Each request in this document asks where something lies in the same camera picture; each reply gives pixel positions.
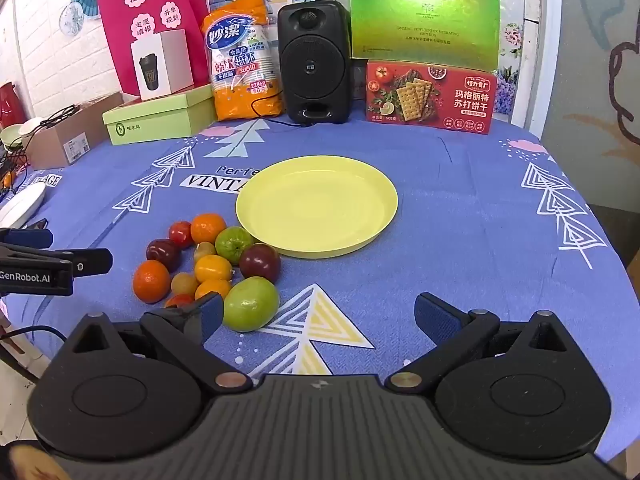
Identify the red cracker box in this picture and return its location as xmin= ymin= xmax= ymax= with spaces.
xmin=365 ymin=60 xmax=498 ymax=135

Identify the large green apple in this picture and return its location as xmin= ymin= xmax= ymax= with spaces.
xmin=222 ymin=276 xmax=280 ymax=333

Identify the light green lidded box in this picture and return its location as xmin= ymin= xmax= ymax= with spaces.
xmin=102 ymin=83 xmax=218 ymax=146

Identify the blue printed tablecloth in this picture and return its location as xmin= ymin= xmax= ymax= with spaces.
xmin=0 ymin=114 xmax=640 ymax=480

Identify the small yellow-orange kumquat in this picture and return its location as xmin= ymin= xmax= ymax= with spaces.
xmin=194 ymin=255 xmax=234 ymax=283
xmin=194 ymin=280 xmax=232 ymax=302

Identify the white device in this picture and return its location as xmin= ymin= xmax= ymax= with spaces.
xmin=0 ymin=181 xmax=47 ymax=229

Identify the dark purple plum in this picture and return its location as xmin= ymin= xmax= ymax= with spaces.
xmin=239 ymin=243 xmax=282 ymax=284
xmin=146 ymin=239 xmax=182 ymax=273

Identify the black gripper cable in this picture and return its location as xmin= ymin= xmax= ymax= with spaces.
xmin=0 ymin=325 xmax=68 ymax=391

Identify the black cable bundle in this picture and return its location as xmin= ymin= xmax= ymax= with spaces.
xmin=27 ymin=105 xmax=83 ymax=136

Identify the brown cardboard box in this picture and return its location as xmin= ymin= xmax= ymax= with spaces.
xmin=21 ymin=91 xmax=126 ymax=168

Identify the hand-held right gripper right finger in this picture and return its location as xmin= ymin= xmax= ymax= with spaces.
xmin=387 ymin=292 xmax=593 ymax=391

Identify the black speaker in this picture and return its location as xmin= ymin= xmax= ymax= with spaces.
xmin=277 ymin=0 xmax=352 ymax=125

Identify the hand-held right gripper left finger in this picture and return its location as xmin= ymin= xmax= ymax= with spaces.
xmin=50 ymin=291 xmax=253 ymax=396

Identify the pale green bowl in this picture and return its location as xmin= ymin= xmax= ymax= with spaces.
xmin=0 ymin=124 xmax=25 ymax=151

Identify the black speaker cable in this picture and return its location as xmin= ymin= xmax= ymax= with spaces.
xmin=249 ymin=94 xmax=315 ymax=129

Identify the pink poster board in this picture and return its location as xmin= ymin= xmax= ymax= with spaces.
xmin=92 ymin=0 xmax=211 ymax=97

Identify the yellow plastic plate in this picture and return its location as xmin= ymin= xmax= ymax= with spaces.
xmin=235 ymin=155 xmax=399 ymax=260

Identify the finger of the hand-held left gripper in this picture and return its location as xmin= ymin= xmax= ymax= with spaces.
xmin=0 ymin=242 xmax=114 ymax=277
xmin=0 ymin=228 xmax=54 ymax=250

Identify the small green apple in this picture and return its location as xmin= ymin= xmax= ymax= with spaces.
xmin=215 ymin=226 xmax=257 ymax=266

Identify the red jug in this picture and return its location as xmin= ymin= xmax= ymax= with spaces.
xmin=0 ymin=82 xmax=21 ymax=128

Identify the orange mandarin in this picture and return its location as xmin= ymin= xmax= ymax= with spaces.
xmin=132 ymin=260 xmax=172 ymax=304
xmin=190 ymin=213 xmax=227 ymax=244

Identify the orange paper cup pack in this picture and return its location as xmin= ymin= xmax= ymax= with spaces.
xmin=202 ymin=0 xmax=285 ymax=122

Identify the white coffee cup box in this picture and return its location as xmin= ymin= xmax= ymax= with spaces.
xmin=131 ymin=28 xmax=195 ymax=102

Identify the shiny green gift box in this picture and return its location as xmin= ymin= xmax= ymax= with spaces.
xmin=348 ymin=0 xmax=501 ymax=72

